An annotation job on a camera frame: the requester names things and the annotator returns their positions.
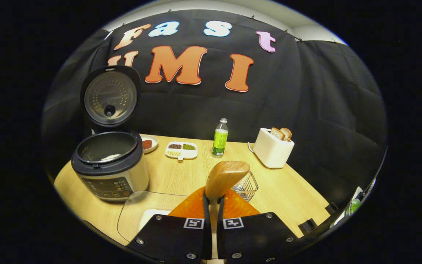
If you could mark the green label drink bottle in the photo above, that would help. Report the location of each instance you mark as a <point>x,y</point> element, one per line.
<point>219,141</point>

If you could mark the white rice heap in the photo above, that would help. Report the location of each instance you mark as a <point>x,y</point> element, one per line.
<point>152,218</point>
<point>110,157</point>

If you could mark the round white plate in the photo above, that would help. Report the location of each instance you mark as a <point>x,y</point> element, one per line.
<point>151,143</point>

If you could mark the black backdrop cloth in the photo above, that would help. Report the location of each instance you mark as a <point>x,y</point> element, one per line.
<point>306,110</point>

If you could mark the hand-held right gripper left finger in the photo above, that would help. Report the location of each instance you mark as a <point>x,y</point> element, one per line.
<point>207,227</point>

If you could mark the toasted bread slice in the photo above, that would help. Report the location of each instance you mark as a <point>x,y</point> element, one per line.
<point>287,133</point>
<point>277,133</point>

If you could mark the red meat piece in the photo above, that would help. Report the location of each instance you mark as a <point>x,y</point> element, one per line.
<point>147,144</point>

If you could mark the clear rice tray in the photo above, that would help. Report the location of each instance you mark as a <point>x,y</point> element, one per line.
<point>141,205</point>

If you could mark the green bowl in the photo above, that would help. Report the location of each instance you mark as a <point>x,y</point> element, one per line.
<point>354,207</point>

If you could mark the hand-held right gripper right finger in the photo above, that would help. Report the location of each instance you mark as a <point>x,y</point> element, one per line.
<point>220,234</point>

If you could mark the black table bracket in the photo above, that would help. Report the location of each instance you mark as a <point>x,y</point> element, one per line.
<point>310,226</point>
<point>332,208</point>

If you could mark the wooden spoon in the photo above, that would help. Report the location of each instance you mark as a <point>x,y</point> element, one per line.
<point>227,176</point>

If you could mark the white divided bean dish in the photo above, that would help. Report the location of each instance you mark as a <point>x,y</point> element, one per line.
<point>181,150</point>

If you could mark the white toaster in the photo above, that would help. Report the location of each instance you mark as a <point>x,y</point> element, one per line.
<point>271,152</point>

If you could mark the black and silver rice cooker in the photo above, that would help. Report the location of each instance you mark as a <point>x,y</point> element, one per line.
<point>112,165</point>

